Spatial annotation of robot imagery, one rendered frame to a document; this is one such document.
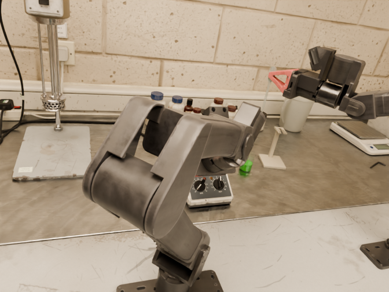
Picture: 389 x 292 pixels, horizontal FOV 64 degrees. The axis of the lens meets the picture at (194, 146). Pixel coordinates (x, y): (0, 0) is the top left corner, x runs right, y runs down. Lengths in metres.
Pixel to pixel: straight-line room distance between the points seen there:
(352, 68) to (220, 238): 0.51
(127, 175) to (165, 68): 1.02
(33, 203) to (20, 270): 0.20
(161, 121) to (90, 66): 0.93
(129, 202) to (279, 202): 0.70
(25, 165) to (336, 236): 0.86
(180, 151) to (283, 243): 0.57
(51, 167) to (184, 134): 0.69
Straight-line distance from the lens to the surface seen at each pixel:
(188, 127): 0.30
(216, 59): 1.36
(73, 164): 0.96
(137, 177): 0.30
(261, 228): 0.84
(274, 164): 1.12
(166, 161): 0.29
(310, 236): 0.88
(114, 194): 0.31
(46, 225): 0.79
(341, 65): 0.83
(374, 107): 0.82
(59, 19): 0.89
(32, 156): 1.01
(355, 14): 1.68
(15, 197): 0.88
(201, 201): 0.83
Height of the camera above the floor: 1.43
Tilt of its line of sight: 28 degrees down
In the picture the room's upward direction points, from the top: 10 degrees clockwise
